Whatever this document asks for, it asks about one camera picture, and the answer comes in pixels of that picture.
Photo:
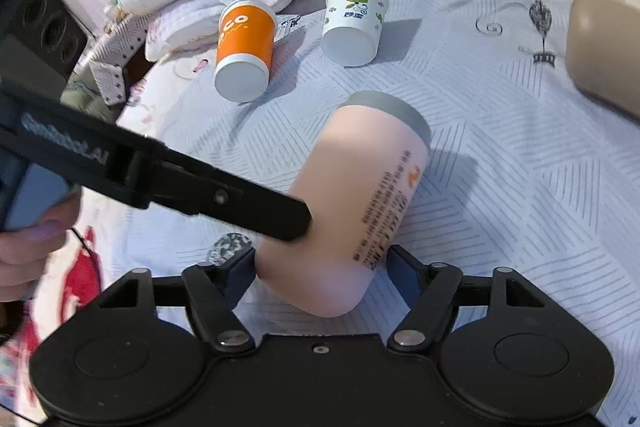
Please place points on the right gripper black blue own left finger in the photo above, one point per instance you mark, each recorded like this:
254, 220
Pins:
214, 291

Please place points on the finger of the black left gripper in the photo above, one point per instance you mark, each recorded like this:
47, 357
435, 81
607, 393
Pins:
198, 189

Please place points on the right gripper black blue own right finger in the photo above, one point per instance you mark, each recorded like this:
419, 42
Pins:
429, 291

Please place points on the pink cup with grey rim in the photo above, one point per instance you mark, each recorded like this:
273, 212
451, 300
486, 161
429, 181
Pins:
358, 182

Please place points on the orange and white cup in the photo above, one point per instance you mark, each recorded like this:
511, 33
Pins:
246, 32

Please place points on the white cup with green print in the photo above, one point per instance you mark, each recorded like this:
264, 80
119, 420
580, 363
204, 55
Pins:
351, 30

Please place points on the beige cup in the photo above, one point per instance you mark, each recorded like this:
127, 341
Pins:
602, 52

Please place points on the person's hand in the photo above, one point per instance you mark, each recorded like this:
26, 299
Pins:
24, 253

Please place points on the cluttered bedside table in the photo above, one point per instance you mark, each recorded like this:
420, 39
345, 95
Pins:
89, 54

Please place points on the light blue patterned cloth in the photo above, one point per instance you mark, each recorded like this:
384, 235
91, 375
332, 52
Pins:
525, 170

